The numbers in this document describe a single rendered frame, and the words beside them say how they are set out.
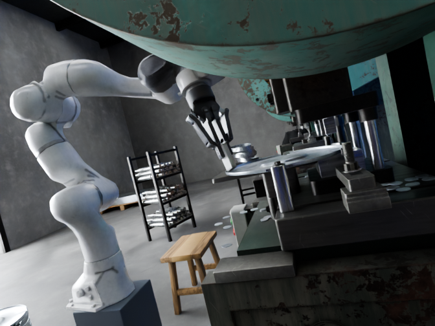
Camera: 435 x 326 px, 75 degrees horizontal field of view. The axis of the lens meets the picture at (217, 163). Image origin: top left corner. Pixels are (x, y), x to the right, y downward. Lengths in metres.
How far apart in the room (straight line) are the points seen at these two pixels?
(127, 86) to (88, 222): 0.44
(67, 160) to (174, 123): 7.05
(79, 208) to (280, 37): 0.78
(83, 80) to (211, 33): 0.70
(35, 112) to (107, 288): 0.57
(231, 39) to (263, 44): 0.03
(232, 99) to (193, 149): 1.69
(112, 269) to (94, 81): 0.58
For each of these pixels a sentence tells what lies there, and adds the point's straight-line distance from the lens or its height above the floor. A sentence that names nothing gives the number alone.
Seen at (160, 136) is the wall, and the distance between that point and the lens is 8.17.
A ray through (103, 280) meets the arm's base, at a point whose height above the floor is 0.53.
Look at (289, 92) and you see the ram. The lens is 0.65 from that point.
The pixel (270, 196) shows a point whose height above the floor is 0.71.
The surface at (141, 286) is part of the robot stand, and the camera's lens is 1.08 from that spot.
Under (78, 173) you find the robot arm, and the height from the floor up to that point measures 0.87.
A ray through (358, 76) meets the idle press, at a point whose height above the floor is 1.07.
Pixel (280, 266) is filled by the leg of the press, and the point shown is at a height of 0.64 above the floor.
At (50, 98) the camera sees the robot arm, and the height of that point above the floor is 1.11.
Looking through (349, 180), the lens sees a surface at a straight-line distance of 0.50.
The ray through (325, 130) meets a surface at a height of 0.83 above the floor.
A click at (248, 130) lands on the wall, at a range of 7.41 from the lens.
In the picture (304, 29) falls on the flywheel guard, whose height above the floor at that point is 0.93.
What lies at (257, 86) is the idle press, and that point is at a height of 1.18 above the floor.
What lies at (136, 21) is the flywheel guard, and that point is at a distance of 0.31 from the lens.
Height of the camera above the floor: 0.86
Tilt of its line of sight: 4 degrees down
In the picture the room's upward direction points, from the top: 13 degrees counter-clockwise
